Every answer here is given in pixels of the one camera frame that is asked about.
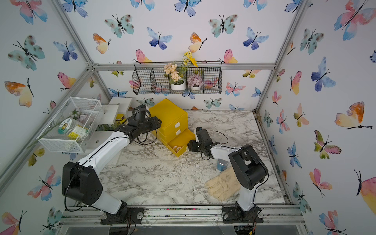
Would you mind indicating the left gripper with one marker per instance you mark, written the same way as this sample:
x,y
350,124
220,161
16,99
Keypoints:
x,y
155,123

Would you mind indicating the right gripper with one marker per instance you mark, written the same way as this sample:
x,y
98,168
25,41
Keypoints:
x,y
191,146

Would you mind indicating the yellow drawer cabinet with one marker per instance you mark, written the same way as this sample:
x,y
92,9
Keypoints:
x,y
174,120

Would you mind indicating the yellow bottom drawer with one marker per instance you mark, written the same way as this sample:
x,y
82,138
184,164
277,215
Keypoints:
x,y
181,140

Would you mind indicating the orange tape roll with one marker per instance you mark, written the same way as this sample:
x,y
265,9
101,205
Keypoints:
x,y
177,148

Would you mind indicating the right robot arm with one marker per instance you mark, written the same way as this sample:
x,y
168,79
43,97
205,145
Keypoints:
x,y
249,169

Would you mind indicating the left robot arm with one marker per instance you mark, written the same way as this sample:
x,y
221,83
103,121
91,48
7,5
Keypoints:
x,y
81,181

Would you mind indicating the yellow toy figure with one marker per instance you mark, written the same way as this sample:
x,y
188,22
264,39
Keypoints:
x,y
120,118

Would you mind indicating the white pot peach flowers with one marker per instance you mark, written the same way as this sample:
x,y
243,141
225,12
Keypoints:
x,y
176,77

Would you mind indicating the cream work glove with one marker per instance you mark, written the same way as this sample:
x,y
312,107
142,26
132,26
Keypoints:
x,y
223,186

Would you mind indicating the white stepped shelf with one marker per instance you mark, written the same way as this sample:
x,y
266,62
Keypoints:
x,y
115,106

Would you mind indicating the white pot purple flowers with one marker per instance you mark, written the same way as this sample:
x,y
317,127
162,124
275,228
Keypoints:
x,y
196,82

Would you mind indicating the clear mesh box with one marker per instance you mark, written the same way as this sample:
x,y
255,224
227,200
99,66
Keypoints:
x,y
86,111

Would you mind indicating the round jar colourful lid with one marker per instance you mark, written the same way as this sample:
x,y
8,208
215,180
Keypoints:
x,y
72,129

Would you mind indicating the black wire wall basket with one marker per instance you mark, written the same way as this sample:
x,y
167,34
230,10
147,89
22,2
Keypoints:
x,y
165,78

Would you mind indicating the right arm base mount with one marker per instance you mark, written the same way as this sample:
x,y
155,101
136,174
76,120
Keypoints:
x,y
241,216

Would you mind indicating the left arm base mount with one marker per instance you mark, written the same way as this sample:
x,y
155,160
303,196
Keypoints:
x,y
126,216

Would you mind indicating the aluminium front rail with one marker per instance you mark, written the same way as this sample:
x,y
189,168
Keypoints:
x,y
213,215

